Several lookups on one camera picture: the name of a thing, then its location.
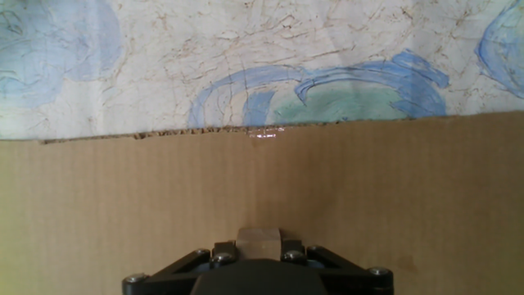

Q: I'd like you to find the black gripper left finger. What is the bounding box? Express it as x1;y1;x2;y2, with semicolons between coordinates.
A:
121;240;237;295

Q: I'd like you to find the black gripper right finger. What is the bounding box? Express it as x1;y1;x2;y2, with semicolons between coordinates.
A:
280;239;395;295

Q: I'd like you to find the small wooden block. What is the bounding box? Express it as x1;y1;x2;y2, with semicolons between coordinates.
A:
235;227;283;261

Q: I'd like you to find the brown cardboard sheet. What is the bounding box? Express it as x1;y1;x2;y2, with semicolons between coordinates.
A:
0;111;524;295

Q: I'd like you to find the painted landscape print cloth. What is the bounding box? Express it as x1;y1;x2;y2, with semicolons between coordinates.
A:
0;0;524;143

